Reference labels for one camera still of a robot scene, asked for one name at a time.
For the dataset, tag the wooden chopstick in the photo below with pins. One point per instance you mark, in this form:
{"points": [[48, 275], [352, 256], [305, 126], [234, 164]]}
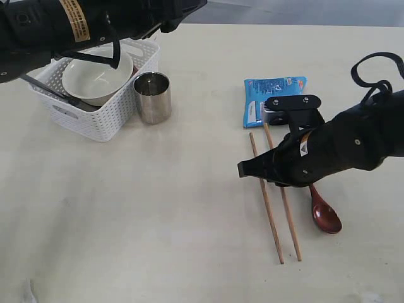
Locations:
{"points": [[271, 220], [285, 202]]}

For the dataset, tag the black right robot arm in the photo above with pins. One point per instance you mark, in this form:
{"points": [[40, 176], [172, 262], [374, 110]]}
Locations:
{"points": [[387, 111]]}

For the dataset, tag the blue chips bag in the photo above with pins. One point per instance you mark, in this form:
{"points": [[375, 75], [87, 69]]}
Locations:
{"points": [[259, 90]]}

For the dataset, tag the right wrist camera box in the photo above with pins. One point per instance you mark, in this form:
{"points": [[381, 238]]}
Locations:
{"points": [[302, 110]]}

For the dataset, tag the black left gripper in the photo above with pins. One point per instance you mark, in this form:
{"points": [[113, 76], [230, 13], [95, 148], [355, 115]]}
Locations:
{"points": [[116, 20]]}

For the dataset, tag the white woven plastic basket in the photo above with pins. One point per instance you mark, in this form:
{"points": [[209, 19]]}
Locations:
{"points": [[102, 124]]}

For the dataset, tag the white ceramic bowl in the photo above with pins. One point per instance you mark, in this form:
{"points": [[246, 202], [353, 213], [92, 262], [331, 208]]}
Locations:
{"points": [[95, 83]]}

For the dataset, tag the brown round plate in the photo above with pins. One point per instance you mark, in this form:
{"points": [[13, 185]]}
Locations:
{"points": [[135, 70]]}

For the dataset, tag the stainless steel cup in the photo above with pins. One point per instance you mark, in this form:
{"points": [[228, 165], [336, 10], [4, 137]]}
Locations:
{"points": [[153, 97]]}

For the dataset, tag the reddish brown wooden spoon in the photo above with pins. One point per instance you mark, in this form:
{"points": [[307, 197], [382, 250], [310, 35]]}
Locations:
{"points": [[324, 216]]}

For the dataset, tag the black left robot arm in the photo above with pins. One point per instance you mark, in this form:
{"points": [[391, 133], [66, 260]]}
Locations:
{"points": [[38, 38]]}

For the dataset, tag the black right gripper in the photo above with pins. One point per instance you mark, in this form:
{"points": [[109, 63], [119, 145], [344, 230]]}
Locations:
{"points": [[348, 141]]}

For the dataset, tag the silver metal knife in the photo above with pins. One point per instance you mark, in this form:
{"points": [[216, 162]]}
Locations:
{"points": [[76, 102]]}

